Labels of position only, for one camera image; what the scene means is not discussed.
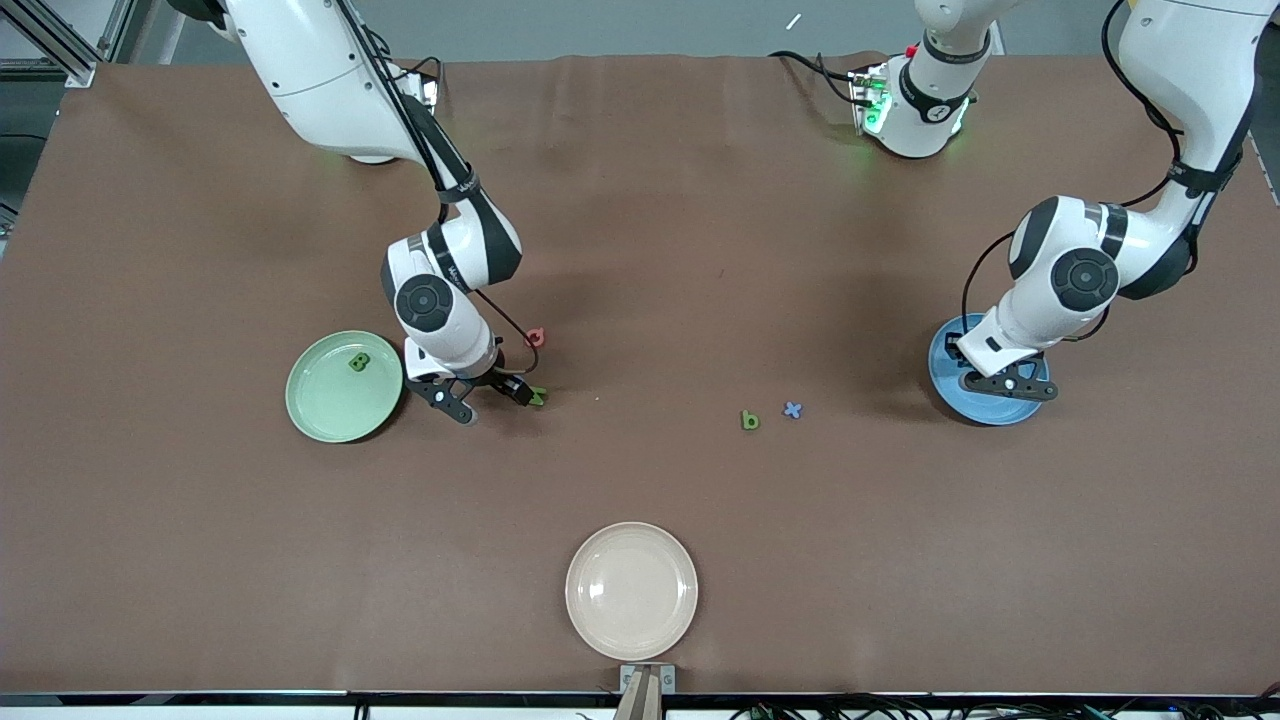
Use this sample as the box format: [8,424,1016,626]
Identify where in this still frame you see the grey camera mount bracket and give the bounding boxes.
[618,663,677,720]

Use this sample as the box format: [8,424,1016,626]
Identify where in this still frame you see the black base cable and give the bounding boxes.
[767,48,863,109]
[395,55,447,106]

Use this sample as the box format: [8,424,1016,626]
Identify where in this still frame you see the beige plate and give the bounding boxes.
[564,521,699,661]

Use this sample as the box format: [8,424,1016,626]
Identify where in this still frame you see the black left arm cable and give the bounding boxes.
[962,0,1216,346]

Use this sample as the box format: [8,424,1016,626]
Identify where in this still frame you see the light green plate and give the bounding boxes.
[285,330,406,444]

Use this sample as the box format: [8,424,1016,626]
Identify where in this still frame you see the blue plate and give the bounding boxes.
[927,313,1051,427]

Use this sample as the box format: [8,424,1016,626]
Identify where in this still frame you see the black right base cable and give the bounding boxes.
[395,55,447,106]

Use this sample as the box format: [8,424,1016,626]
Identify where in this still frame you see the black left base cable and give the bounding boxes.
[767,48,863,109]

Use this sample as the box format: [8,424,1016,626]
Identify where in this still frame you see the aluminium frame profile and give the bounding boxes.
[0,0,136,89]

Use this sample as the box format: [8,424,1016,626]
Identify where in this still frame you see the black table edge trim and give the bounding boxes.
[0,688,1280,707]

